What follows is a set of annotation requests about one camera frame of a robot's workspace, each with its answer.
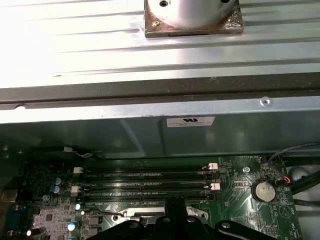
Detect white label sticker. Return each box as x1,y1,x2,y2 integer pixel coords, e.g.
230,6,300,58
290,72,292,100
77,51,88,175
166,116,216,128

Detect metal locking lever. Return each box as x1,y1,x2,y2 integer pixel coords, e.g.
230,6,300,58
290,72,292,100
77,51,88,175
83,209,126,217

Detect round coin battery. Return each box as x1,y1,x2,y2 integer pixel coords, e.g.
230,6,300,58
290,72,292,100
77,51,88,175
251,181,276,203

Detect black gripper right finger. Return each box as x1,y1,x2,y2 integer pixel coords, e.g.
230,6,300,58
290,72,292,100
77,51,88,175
176,196,276,240

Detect thin black wire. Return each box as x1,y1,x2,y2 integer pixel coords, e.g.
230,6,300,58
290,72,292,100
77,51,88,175
267,141,320,166

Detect green motherboard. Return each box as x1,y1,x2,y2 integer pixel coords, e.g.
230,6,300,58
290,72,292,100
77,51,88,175
0,154,298,240

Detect black power wire bundle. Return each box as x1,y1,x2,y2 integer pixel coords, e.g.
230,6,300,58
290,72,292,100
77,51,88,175
289,172,320,201

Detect black PC case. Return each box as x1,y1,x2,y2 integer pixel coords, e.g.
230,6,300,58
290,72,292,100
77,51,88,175
0,74,320,240

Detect RAM slot black latches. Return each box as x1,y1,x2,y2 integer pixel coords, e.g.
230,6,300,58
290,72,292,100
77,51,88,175
79,191,218,203
79,172,221,185

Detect CPU socket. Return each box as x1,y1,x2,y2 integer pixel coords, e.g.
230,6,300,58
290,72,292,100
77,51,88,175
109,201,210,226

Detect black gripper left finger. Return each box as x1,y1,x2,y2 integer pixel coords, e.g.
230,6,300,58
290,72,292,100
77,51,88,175
85,196,178,240

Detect square brown base plate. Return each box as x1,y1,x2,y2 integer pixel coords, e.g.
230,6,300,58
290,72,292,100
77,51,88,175
144,0,245,40

